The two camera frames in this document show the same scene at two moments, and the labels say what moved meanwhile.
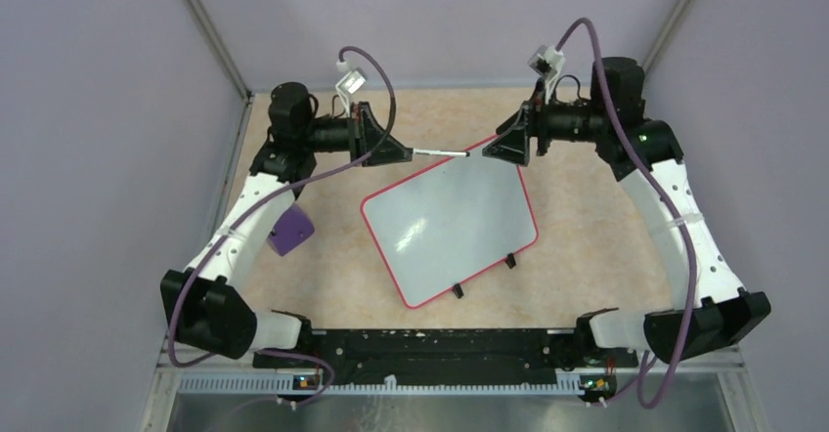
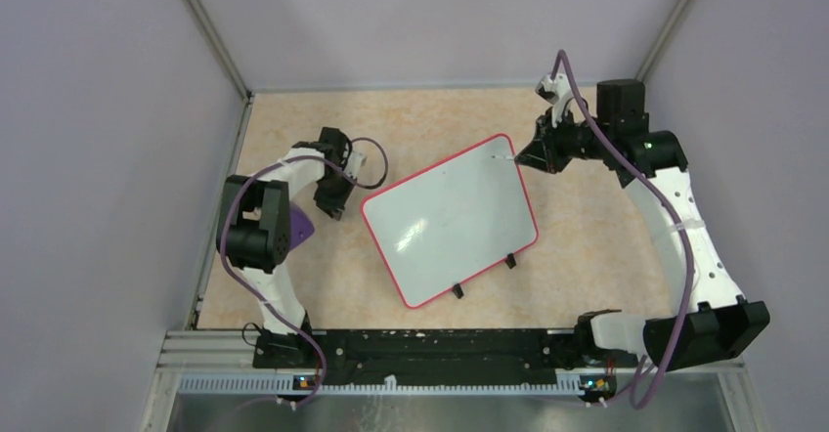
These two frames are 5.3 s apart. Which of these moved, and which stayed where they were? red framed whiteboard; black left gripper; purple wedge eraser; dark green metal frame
Moved: black left gripper
Stayed: dark green metal frame; red framed whiteboard; purple wedge eraser
